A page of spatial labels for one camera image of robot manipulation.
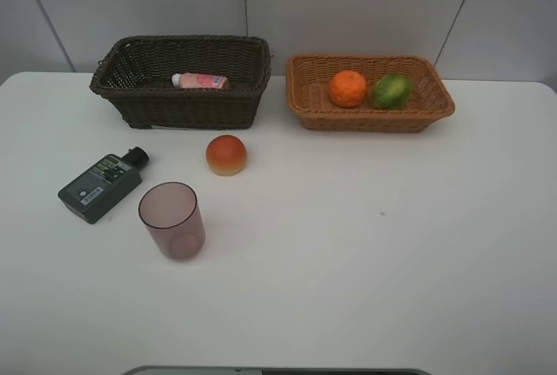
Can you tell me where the orange tangerine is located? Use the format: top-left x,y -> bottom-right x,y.
329,70 -> 367,108

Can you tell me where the pink spray bottle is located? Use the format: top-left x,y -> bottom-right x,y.
171,72 -> 230,90

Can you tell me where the green lime fruit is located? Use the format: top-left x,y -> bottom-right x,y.
372,74 -> 412,110

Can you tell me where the dark green rectangular bottle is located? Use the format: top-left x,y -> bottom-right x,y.
57,147 -> 150,224

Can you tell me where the orange round bread bun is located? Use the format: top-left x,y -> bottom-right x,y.
205,135 -> 247,176

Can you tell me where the orange wicker basket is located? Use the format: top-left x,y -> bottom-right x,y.
285,54 -> 455,133

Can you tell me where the translucent purple plastic cup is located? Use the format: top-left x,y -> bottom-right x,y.
138,182 -> 205,261

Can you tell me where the dark brown wicker basket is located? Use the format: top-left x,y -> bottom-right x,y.
90,35 -> 272,130

